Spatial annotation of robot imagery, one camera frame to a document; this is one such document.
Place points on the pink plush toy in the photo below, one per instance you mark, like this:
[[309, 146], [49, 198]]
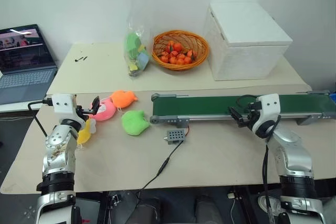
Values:
[[105, 111]]

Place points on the green conveyor belt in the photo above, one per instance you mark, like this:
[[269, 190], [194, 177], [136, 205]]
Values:
[[210, 104]]

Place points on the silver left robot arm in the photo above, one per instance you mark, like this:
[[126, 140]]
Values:
[[58, 153]]

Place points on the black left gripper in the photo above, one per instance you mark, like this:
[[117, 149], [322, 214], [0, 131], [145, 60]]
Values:
[[84, 111]]

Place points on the orange wicker basket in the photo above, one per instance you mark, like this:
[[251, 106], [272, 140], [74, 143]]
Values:
[[183, 39]]

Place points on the white foam box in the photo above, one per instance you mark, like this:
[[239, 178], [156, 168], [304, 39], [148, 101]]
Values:
[[246, 48]]

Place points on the white side desk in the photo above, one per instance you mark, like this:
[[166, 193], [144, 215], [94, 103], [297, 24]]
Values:
[[15, 106]]

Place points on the green plush toy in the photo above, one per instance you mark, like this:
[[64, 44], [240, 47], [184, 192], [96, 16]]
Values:
[[134, 123]]

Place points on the clear plastic bag of toys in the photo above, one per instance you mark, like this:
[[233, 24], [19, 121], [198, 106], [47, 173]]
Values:
[[136, 48]]

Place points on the blue object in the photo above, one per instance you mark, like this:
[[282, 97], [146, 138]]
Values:
[[334, 99]]

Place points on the dark rounded shape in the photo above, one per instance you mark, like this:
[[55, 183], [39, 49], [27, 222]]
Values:
[[206, 208]]

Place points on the white shoe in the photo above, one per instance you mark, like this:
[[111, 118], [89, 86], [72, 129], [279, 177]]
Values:
[[271, 201]]

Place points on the grey laptop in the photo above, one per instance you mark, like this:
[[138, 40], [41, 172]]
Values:
[[23, 58]]

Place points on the grey control box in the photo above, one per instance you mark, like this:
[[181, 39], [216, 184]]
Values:
[[175, 136]]

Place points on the yellow plush toy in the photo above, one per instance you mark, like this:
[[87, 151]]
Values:
[[85, 132]]

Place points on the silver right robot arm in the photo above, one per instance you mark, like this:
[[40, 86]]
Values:
[[291, 153]]

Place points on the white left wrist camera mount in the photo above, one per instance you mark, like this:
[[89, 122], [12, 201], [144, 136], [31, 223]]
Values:
[[63, 103]]

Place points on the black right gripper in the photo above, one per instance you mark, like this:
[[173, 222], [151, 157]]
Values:
[[250, 116]]

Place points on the orange plush toy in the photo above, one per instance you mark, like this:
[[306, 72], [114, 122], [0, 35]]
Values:
[[122, 98]]

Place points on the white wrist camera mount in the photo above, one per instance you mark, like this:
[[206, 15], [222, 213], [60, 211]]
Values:
[[63, 103], [270, 103]]

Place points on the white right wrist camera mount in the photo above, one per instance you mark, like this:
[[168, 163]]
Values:
[[270, 103]]

